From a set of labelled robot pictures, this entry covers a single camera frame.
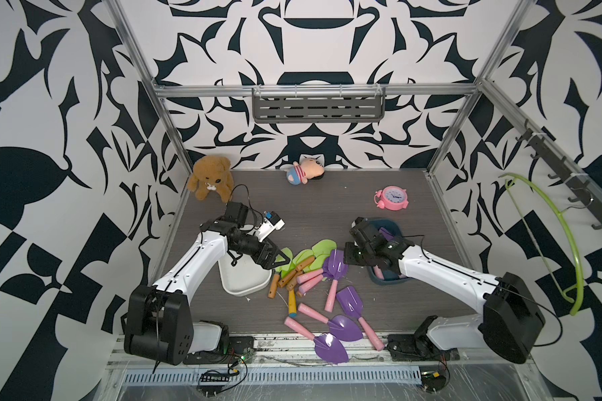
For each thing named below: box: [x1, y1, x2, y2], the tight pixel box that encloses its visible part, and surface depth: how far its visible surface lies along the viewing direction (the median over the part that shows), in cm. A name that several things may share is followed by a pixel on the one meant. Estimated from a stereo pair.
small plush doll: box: [285, 157, 326, 185], surface depth 113 cm
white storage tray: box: [217, 251, 272, 297], surface depth 85 cm
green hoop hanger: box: [498, 172, 585, 316], surface depth 62 cm
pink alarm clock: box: [373, 185, 409, 211], surface depth 110 cm
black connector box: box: [421, 370, 447, 392], surface depth 73 cm
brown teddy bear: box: [186, 155, 235, 204], surface depth 99 cm
